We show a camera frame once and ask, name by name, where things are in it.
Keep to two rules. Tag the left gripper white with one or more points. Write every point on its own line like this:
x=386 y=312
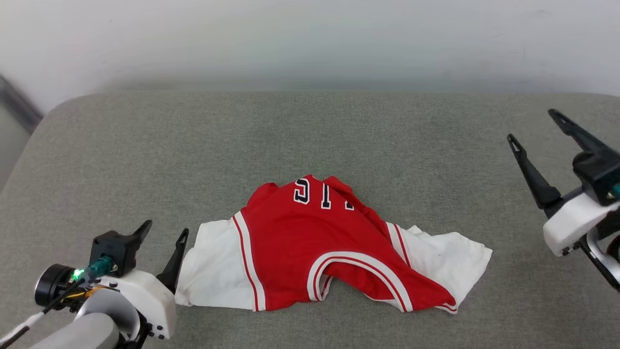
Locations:
x=152 y=303

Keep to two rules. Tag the dark grey baseboard strip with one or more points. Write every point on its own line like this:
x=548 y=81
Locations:
x=19 y=104

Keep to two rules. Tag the teal camera connector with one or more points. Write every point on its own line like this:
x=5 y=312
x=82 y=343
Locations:
x=616 y=190
x=99 y=266

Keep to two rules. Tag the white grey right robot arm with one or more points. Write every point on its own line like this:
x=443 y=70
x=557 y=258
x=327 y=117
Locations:
x=605 y=261

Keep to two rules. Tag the teal left camera connector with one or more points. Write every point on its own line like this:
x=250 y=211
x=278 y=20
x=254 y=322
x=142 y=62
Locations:
x=99 y=266

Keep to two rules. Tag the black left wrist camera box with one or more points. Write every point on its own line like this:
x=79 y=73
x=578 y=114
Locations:
x=114 y=249

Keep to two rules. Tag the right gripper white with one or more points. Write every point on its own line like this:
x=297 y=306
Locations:
x=569 y=223

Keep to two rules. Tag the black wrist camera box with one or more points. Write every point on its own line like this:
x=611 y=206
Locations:
x=598 y=174
x=114 y=249

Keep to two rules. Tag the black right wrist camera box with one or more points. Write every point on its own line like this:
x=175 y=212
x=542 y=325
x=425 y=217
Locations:
x=598 y=174

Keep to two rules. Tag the red and white basketball jersey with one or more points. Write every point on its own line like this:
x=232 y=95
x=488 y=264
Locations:
x=310 y=242

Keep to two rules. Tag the teal right camera connector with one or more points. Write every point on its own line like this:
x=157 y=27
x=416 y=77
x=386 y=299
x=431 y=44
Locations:
x=616 y=190

